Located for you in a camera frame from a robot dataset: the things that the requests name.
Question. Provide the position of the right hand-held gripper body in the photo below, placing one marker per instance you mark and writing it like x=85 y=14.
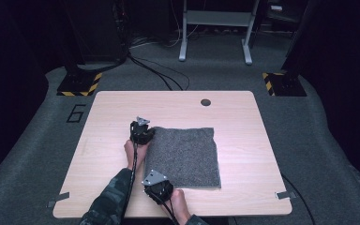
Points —
x=156 y=187

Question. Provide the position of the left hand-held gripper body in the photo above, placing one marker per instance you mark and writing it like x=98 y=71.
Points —
x=139 y=132

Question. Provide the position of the grey towel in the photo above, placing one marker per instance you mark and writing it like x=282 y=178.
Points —
x=184 y=157

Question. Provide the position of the person's left hand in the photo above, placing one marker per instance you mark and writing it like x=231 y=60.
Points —
x=137 y=154

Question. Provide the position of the person's right hand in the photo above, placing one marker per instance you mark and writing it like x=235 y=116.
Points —
x=179 y=204

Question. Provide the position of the black table grommet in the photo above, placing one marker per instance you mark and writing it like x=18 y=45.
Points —
x=205 y=102

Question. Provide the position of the grey tape strip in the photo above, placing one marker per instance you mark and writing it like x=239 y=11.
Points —
x=286 y=195
x=59 y=199

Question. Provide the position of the black computer cabinet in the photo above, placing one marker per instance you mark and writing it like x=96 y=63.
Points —
x=97 y=28

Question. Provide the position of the dark curtain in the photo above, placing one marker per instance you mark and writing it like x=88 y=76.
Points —
x=343 y=78
x=12 y=87

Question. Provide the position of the small white box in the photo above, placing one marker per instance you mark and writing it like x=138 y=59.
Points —
x=276 y=8

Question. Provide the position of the black yellow striped base plate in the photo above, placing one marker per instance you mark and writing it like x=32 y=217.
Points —
x=286 y=85
x=78 y=85

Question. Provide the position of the white metal desk frame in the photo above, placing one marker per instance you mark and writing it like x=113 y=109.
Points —
x=218 y=18

